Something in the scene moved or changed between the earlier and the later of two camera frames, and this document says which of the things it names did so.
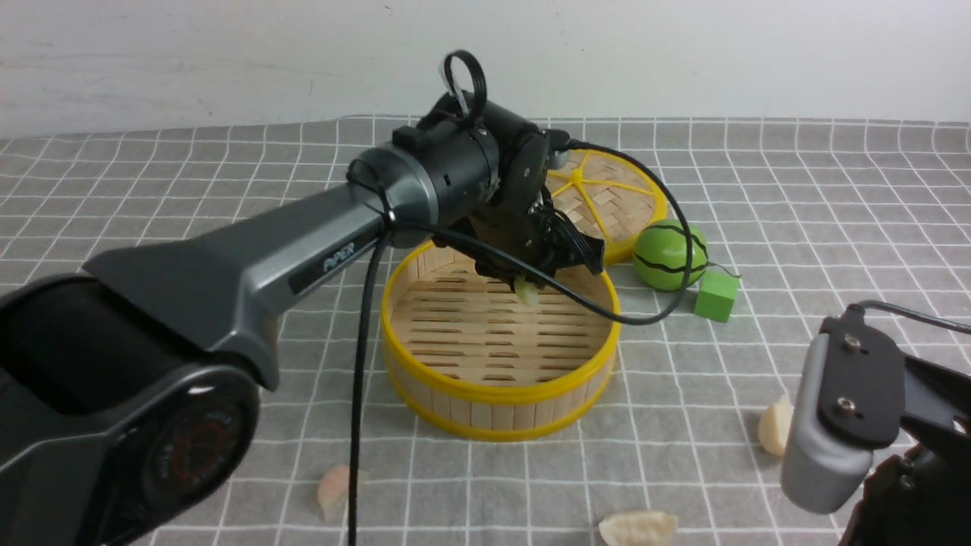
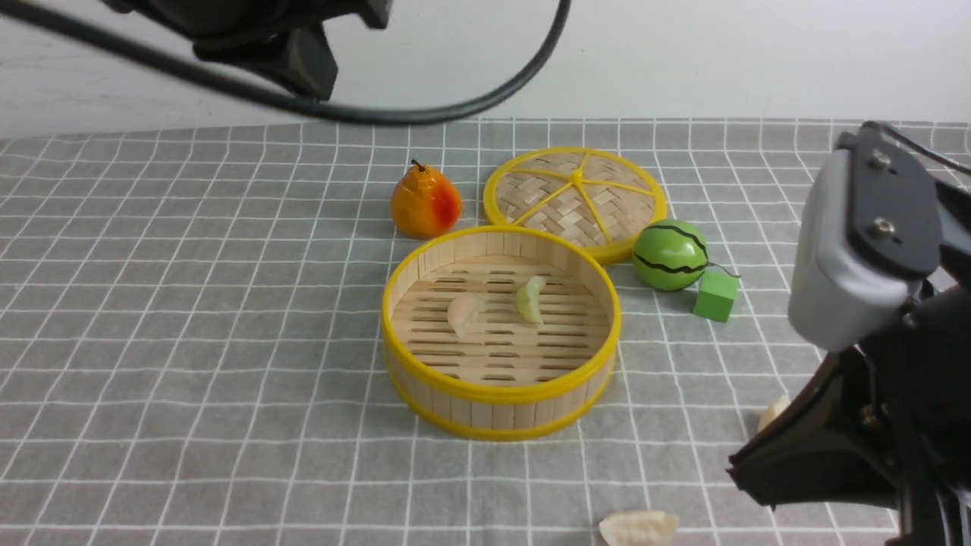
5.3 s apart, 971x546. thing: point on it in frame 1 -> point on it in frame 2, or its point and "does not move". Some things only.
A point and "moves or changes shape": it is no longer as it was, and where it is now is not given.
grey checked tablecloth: x=812 y=217 does not move
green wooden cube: x=716 y=295 does not move
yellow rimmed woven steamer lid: x=607 y=194 does not move
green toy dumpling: x=527 y=292 moves or changes shape
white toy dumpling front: x=639 y=528 does not move
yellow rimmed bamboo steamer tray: x=463 y=356 does not move
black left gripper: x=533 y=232 -> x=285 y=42
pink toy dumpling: x=333 y=491 -> x=464 y=312
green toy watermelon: x=660 y=255 does not move
